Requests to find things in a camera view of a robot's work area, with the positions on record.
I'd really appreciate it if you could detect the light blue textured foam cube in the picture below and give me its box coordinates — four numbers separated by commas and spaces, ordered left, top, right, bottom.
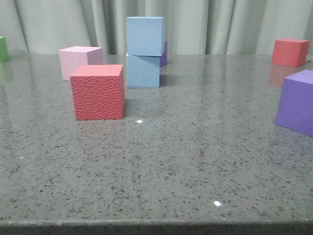
126, 53, 160, 88

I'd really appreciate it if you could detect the red textured foam cube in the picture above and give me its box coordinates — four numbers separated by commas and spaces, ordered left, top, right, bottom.
70, 64, 125, 120

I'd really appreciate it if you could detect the red foam cube right back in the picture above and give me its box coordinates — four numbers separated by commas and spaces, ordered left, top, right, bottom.
271, 38, 311, 67

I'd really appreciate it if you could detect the purple foam cube right front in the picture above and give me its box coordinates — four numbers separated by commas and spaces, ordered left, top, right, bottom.
276, 70, 313, 137

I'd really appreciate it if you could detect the purple foam cube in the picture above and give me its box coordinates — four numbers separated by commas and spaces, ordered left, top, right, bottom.
159, 41, 168, 67
276, 70, 313, 137

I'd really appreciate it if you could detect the grey curtain backdrop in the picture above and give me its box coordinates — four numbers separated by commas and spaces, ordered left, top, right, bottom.
0, 0, 313, 55

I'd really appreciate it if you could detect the pink foam cube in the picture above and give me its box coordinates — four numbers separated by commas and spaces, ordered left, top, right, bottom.
59, 46, 104, 81

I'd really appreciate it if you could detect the purple foam cube centre back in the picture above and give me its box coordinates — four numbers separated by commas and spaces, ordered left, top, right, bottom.
159, 41, 168, 67

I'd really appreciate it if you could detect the green foam cube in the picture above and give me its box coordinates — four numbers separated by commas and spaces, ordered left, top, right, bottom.
0, 36, 10, 63

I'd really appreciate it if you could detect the light blue smooth foam cube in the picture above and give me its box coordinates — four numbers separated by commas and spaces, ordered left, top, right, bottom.
126, 17, 166, 56

